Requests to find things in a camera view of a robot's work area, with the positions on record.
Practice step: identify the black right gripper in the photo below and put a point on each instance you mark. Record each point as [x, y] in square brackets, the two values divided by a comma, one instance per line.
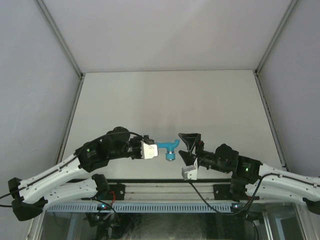
[189, 140]

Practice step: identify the blue slotted cable duct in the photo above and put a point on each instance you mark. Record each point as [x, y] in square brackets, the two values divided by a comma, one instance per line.
[139, 207]

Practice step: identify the blue water faucet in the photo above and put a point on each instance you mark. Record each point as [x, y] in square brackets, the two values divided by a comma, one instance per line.
[170, 147]

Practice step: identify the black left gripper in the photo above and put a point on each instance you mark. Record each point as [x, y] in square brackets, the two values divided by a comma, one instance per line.
[137, 139]

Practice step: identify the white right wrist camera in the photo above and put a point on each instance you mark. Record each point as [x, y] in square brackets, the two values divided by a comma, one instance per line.
[190, 172]

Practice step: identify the aluminium front rail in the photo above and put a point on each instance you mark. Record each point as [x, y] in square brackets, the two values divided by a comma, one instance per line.
[170, 190]

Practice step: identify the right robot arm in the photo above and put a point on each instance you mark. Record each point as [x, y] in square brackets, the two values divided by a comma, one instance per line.
[249, 177]

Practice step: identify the right aluminium frame post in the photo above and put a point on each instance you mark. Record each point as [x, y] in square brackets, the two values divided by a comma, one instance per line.
[279, 30]

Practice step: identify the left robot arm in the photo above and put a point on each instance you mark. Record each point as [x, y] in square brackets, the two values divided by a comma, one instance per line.
[74, 178]

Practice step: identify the aluminium frame post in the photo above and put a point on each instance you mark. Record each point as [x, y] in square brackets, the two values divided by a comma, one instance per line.
[279, 30]
[48, 18]

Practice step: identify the left aluminium frame post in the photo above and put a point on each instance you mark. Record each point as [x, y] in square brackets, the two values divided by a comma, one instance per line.
[48, 18]

